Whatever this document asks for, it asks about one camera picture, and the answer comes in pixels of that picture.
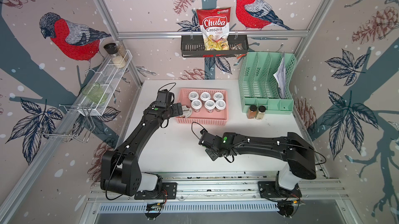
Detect green yogurt cup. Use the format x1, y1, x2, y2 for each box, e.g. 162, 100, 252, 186
204, 100, 216, 113
188, 91, 199, 101
191, 99, 203, 112

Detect white yogurt bottle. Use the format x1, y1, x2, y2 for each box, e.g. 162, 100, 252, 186
213, 92, 224, 101
199, 92, 212, 102
215, 99, 226, 112

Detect Chobani yogurt cup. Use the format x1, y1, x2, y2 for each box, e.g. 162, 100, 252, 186
179, 105, 193, 119

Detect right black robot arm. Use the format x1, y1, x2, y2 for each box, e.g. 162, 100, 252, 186
198, 129, 316, 191

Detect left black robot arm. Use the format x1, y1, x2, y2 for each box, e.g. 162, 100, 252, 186
100, 89, 183, 198

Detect pink plastic basket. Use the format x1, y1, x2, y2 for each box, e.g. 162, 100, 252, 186
176, 88, 228, 126

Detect orange spice bottle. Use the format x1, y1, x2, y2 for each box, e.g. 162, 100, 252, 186
246, 104, 258, 119

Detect beige spice bottle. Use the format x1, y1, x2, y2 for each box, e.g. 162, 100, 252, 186
255, 105, 266, 120

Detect green glass cup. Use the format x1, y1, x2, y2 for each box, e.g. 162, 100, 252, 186
82, 83, 107, 104

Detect black lid spice jar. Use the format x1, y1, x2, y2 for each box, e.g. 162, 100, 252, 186
104, 43, 126, 69

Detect green plastic file organizer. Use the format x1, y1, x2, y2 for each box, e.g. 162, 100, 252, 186
239, 52, 297, 115

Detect papers in organizer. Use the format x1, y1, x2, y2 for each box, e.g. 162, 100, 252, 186
273, 52, 286, 99

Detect red Chuba chips bag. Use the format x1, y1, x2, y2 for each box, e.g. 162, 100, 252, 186
196, 7, 231, 48

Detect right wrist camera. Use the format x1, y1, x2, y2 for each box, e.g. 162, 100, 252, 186
199, 140, 208, 148

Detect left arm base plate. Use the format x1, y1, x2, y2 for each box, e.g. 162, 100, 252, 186
134, 182, 178, 200

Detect white wire wall shelf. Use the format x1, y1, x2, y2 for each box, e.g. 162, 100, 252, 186
78, 50, 132, 116

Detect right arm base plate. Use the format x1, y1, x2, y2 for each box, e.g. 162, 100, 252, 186
257, 181, 302, 199

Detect black wire wall basket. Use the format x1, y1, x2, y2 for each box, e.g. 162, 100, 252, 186
181, 35, 248, 58

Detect wire rack hanger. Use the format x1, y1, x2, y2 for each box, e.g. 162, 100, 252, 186
36, 104, 96, 144

